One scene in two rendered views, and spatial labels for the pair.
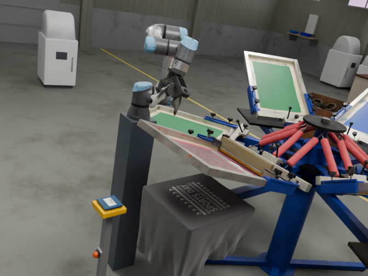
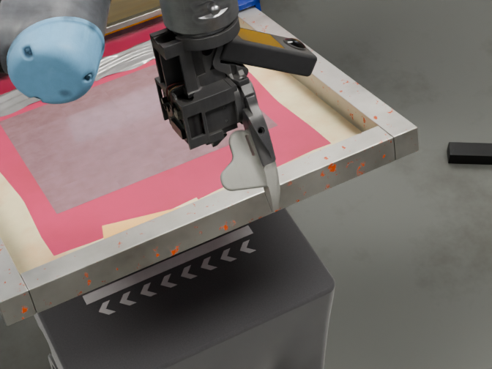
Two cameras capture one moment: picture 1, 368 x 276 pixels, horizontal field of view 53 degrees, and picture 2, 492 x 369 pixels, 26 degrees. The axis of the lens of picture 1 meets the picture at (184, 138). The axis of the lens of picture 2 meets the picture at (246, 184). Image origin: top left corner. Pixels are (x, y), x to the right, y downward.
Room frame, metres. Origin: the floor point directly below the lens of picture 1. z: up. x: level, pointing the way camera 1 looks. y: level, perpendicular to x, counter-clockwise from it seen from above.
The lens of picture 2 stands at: (1.41, 0.82, 2.40)
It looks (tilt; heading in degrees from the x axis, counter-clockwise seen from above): 52 degrees down; 284
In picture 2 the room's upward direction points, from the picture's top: straight up
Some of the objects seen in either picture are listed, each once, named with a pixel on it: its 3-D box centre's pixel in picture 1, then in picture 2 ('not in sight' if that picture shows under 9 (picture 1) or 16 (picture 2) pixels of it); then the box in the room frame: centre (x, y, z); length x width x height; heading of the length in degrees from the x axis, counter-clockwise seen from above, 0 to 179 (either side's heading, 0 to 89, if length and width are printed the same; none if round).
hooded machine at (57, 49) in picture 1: (57, 49); not in sight; (6.52, 2.53, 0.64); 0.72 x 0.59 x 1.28; 38
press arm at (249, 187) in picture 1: (253, 189); not in sight; (2.15, -0.52, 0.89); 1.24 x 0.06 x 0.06; 132
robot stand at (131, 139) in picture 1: (127, 194); not in sight; (2.26, 0.32, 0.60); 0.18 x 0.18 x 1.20; 39
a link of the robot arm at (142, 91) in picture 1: (143, 92); not in sight; (2.26, 0.31, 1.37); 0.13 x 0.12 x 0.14; 101
